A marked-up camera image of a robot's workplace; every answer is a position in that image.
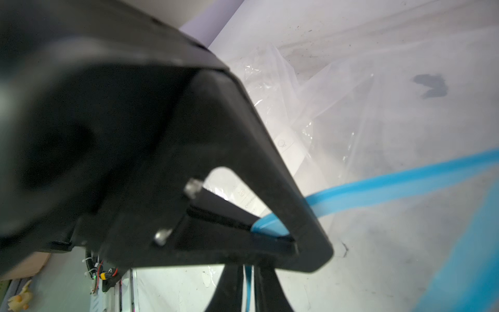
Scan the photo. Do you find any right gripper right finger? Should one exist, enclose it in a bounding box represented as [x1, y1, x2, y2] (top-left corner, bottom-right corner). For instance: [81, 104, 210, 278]
[254, 267, 294, 312]

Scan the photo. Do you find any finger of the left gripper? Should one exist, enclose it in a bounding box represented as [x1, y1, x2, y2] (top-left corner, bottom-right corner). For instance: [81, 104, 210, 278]
[100, 70, 333, 272]

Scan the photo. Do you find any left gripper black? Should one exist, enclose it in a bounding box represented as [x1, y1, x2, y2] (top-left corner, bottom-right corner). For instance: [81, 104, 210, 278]
[1, 1, 226, 273]

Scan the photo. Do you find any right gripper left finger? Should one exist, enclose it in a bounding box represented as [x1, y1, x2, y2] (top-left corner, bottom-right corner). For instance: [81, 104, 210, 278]
[205, 265, 244, 312]

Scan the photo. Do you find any clear zip top bag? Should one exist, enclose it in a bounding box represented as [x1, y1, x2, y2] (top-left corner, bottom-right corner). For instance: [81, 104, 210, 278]
[132, 23, 499, 312]

